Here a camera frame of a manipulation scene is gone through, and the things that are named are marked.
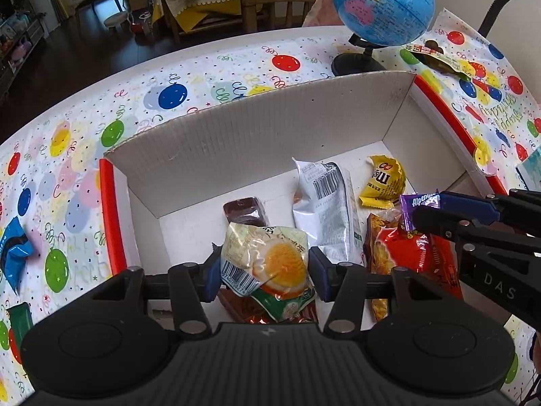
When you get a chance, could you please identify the grey desk lamp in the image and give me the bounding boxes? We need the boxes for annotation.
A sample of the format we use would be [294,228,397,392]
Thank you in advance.
[477,0,541,35]

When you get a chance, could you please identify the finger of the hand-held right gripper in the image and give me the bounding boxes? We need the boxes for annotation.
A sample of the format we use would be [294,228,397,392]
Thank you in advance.
[440,189,541,231]
[412,207,541,258]

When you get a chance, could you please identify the brown foil snack packet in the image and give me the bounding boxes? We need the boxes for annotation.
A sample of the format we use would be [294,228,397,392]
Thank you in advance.
[217,290,320,324]

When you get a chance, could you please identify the silver snack packet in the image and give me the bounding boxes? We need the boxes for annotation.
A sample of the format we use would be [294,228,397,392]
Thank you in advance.
[291,157,364,265]

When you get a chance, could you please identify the pink cloth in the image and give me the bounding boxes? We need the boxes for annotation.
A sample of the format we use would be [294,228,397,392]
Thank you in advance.
[302,0,347,28]

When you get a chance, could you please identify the balloon print tablecloth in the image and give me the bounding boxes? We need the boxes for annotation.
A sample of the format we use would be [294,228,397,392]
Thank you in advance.
[0,6,541,406]

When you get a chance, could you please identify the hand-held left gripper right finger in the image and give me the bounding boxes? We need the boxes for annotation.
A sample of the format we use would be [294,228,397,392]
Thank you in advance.
[308,246,461,334]

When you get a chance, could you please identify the purple candy packet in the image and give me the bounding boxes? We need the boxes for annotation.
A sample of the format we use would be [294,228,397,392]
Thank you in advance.
[399,191,442,232]

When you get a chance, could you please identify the long brown snack packet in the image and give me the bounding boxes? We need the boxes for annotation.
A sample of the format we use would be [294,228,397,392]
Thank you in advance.
[401,43,472,82]

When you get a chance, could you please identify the white and orange snack packet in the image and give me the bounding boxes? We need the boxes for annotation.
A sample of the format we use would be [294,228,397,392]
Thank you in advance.
[220,222,317,322]

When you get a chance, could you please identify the tissue pack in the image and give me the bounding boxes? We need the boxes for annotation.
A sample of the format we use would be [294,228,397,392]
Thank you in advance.
[516,146,541,191]

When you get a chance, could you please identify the red floor toy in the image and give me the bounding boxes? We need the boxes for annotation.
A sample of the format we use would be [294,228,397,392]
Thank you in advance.
[131,10,155,37]

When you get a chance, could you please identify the red cardboard box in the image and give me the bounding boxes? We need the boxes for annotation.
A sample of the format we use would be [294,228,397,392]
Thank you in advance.
[98,70,508,324]

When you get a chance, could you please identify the brown chocolate cake snack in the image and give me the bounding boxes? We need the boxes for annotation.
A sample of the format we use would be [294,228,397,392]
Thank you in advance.
[222,197,270,227]

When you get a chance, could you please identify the green snack packet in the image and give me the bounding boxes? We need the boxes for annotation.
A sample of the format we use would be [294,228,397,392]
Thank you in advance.
[8,302,34,349]

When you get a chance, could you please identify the red snack packet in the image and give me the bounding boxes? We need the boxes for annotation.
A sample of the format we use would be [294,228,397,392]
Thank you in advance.
[364,211,463,322]

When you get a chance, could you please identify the yellow candy packet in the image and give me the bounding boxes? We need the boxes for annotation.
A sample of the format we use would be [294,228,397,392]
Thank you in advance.
[359,155,407,209]

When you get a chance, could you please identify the blue snack packet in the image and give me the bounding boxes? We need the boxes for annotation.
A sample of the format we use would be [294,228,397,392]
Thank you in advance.
[0,217,34,294]

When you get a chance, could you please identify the blue desk globe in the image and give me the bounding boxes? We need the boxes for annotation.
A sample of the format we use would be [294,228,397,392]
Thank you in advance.
[330,0,436,77]

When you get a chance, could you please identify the long low cabinet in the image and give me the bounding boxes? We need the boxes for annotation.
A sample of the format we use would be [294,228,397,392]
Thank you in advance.
[0,17,47,98]

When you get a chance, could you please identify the small round stool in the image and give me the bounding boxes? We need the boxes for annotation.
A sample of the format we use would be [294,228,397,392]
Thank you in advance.
[103,13,130,32]

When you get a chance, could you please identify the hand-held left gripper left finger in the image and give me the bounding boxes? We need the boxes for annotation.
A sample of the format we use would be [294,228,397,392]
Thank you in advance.
[91,243,225,340]

